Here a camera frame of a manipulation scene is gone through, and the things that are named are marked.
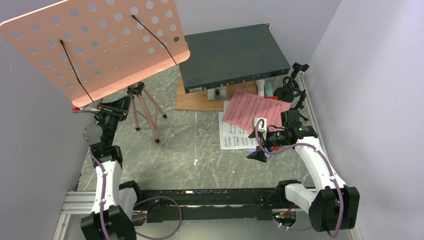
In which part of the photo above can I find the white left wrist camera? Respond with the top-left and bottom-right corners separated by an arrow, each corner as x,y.
71,105 -> 100,114

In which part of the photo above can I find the lavender sheet music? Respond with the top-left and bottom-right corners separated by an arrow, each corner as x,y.
245,148 -> 271,159

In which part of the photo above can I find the grey unit support bracket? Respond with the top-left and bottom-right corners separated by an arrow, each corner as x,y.
207,86 -> 227,101

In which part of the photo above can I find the pink sheet music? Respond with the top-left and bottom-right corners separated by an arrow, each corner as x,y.
222,89 -> 291,131

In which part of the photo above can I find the mint green microphone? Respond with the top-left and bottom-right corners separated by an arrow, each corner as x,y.
264,83 -> 274,97

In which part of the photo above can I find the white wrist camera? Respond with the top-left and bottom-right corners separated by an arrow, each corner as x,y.
71,105 -> 100,114
252,117 -> 268,140

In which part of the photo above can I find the wooden board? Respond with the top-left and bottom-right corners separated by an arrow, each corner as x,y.
174,77 -> 257,112

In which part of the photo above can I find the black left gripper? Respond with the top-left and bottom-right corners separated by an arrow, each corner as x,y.
95,93 -> 132,146

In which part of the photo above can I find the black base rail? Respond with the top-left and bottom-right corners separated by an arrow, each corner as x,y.
132,187 -> 293,223

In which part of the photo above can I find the white microphone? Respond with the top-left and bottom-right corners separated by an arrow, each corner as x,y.
255,79 -> 266,97

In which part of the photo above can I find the dark rack-mount audio unit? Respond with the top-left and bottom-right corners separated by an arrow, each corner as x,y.
179,23 -> 291,94

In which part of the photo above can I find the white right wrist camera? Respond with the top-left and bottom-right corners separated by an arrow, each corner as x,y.
252,117 -> 268,140

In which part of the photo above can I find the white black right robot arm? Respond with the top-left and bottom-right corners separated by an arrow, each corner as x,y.
248,110 -> 360,239

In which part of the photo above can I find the white sheet music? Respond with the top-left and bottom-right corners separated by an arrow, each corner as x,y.
218,100 -> 258,153

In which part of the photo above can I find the black tripod mic stand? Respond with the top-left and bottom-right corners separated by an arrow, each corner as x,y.
282,76 -> 306,111

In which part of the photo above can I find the black round-base mic stand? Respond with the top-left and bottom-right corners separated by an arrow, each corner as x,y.
273,62 -> 310,104

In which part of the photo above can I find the pink music stand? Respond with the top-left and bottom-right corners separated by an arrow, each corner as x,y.
0,0 -> 191,144

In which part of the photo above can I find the red sheet music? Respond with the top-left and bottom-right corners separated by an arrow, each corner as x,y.
264,96 -> 279,101

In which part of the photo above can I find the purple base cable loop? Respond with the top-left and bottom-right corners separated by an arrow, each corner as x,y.
132,196 -> 183,240

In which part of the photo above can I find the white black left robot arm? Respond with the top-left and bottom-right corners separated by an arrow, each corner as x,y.
80,94 -> 144,240

